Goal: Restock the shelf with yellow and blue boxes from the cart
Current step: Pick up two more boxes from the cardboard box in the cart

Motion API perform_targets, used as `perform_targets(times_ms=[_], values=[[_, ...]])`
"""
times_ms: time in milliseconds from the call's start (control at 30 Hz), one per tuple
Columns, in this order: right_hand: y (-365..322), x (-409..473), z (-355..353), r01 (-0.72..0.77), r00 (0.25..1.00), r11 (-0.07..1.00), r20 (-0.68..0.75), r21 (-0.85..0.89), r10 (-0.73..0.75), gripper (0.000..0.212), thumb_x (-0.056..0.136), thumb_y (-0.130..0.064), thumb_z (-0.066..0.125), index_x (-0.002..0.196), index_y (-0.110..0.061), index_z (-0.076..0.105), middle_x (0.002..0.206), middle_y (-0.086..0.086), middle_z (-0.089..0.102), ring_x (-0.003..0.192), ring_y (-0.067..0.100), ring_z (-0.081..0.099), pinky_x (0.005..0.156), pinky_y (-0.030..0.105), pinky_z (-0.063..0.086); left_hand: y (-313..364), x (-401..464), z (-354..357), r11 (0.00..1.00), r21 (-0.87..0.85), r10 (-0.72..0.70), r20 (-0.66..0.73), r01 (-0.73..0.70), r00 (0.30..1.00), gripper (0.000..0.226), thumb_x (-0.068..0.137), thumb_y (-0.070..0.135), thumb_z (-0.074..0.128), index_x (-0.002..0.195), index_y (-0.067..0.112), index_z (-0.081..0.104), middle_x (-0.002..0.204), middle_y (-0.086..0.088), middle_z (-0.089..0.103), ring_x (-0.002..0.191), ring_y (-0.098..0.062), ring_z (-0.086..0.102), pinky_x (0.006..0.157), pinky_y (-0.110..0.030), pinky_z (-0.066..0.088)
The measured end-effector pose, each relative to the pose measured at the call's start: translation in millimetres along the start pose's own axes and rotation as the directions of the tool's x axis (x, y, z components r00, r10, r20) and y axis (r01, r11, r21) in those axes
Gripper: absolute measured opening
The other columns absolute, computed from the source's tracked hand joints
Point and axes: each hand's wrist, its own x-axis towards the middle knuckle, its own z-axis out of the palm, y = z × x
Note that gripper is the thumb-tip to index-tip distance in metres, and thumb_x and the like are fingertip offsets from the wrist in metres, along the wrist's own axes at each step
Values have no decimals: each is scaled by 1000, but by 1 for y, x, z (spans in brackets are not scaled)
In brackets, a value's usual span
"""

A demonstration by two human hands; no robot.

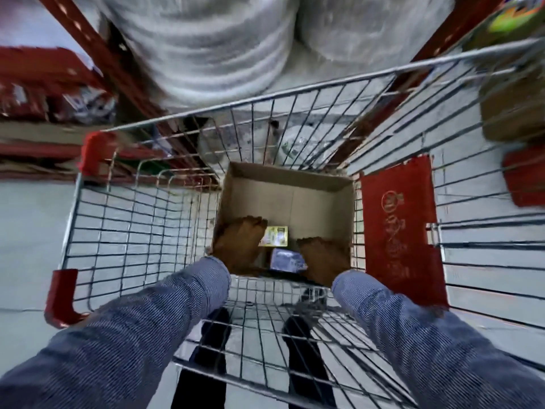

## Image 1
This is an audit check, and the person's right hand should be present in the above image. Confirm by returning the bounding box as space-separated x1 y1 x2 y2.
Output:
296 237 352 288

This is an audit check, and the metal wire shopping cart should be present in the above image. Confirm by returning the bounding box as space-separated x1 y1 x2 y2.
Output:
45 38 545 409

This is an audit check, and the dark blue product packet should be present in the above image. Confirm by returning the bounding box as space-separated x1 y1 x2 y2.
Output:
270 248 308 273

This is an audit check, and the clear plastic wrapped package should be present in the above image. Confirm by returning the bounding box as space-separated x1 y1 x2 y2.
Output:
279 123 337 168

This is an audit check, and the red metal shelf rack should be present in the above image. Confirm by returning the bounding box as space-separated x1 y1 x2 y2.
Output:
0 0 222 183

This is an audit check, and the person's right leg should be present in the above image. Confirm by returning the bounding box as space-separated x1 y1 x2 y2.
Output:
282 315 338 409

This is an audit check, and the brown cardboard carton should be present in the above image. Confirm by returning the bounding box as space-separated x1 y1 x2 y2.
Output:
479 68 545 143

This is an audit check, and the person's left leg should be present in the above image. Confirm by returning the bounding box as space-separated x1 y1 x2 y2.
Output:
171 308 232 409

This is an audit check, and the large clear-wrapped white roll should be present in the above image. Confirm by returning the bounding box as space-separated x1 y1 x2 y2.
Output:
91 0 301 111
296 0 456 70

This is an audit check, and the red product box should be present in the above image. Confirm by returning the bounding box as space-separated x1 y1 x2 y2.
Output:
502 145 545 208

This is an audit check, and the yellow product packet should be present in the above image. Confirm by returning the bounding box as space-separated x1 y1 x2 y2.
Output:
259 226 289 247

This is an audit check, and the person's left hand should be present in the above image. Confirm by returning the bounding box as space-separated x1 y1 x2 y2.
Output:
211 215 268 276

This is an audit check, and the person's left forearm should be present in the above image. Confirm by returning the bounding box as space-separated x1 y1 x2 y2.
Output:
0 256 231 409

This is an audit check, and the red cart advertising panel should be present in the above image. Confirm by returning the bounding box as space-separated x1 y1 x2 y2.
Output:
360 155 449 309

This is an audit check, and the colourful green yellow package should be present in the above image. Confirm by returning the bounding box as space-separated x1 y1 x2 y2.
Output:
487 0 545 35

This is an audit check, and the person's right forearm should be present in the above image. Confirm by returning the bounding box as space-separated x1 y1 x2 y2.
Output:
331 270 545 409

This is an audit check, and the person's leg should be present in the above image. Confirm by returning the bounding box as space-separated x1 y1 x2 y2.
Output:
282 315 338 409
171 308 232 409

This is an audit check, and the brown cardboard box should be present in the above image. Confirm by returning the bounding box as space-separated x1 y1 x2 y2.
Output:
211 162 356 278

